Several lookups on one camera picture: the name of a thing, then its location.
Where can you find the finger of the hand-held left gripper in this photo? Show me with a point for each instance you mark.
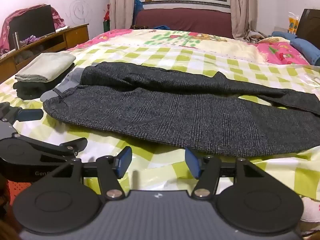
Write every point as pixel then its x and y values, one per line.
pixel 30 115
pixel 62 148

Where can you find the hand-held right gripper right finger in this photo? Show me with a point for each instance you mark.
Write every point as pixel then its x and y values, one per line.
pixel 193 162

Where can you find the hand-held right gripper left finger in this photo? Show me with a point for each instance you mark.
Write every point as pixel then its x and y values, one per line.
pixel 123 162

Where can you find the dark grey checked pants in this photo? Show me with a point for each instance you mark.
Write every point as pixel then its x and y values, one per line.
pixel 150 115

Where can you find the red dotted cloth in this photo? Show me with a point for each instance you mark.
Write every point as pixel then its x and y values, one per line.
pixel 17 188

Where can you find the folded black cloth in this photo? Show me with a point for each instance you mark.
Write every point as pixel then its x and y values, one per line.
pixel 30 91

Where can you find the folded light grey cloth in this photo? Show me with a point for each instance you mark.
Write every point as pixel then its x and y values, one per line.
pixel 45 66

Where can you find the metal bottle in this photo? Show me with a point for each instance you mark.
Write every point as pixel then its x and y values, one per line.
pixel 16 41

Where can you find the purple cloth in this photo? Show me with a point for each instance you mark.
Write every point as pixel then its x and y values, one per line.
pixel 32 39

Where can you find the black television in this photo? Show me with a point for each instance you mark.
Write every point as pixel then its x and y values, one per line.
pixel 32 25

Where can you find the wooden cabinet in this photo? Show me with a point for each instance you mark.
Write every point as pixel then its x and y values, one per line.
pixel 75 33

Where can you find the pink cloth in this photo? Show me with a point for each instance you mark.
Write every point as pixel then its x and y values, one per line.
pixel 58 20

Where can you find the green checked plastic sheet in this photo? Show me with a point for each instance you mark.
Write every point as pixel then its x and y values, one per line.
pixel 175 55

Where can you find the red and green bag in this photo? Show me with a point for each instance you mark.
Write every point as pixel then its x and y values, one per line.
pixel 107 15

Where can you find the small blue cloth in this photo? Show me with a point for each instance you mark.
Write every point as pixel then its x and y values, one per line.
pixel 160 27

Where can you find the beige curtain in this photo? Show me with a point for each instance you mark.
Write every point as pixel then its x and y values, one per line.
pixel 122 5
pixel 240 10

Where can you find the maroon sofa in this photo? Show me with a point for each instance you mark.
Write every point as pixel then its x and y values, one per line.
pixel 185 18

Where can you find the yellow printed pillow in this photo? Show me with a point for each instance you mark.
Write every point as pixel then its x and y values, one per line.
pixel 270 40

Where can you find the blue bag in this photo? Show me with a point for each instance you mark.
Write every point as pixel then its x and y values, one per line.
pixel 138 7

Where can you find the rolled blue blanket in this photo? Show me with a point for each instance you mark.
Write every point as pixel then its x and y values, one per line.
pixel 282 35

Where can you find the blue pillow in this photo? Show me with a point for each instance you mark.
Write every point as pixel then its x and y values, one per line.
pixel 307 50

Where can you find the yellow snack bag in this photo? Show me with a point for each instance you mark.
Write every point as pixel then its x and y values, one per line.
pixel 293 23

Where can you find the dark wooden headboard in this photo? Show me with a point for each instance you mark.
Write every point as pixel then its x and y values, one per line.
pixel 310 25

